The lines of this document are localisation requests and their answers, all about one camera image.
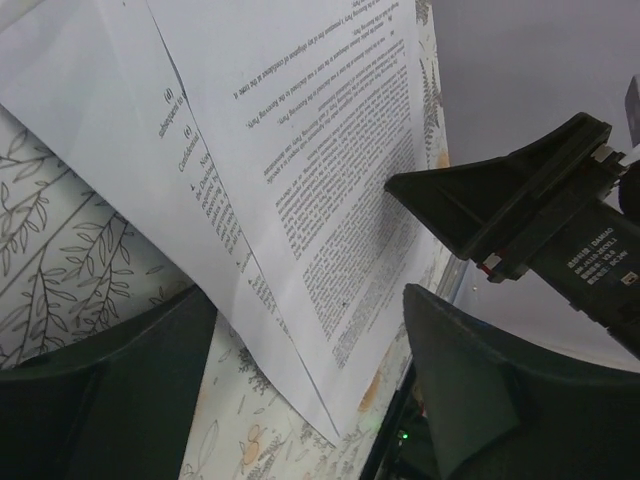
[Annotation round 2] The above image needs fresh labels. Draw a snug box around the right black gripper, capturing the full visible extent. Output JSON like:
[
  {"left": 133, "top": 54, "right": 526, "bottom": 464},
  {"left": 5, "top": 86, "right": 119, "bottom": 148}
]
[{"left": 384, "top": 113, "right": 639, "bottom": 355}]

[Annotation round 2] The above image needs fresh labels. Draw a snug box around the printed paper sheet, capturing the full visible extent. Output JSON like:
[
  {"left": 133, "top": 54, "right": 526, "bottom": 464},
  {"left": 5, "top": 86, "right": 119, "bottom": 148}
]
[
  {"left": 1, "top": 1, "right": 338, "bottom": 442},
  {"left": 150, "top": 1, "right": 432, "bottom": 431}
]

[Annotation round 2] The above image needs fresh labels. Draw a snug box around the floral table mat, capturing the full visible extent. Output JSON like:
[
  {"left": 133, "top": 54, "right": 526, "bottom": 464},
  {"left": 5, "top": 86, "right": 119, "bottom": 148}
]
[{"left": 1, "top": 1, "right": 448, "bottom": 479}]

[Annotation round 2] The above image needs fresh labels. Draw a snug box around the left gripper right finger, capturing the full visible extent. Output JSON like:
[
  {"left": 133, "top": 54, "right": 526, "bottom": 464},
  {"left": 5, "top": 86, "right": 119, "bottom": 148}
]
[{"left": 403, "top": 284, "right": 639, "bottom": 479}]

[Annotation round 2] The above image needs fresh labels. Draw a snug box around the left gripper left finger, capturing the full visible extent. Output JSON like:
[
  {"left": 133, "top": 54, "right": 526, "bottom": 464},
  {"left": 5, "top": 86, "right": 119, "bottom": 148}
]
[{"left": 1, "top": 287, "right": 217, "bottom": 479}]

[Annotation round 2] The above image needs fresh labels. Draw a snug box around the aluminium frame rail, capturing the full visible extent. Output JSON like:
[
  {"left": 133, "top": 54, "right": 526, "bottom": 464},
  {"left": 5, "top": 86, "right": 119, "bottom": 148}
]
[{"left": 436, "top": 254, "right": 473, "bottom": 306}]

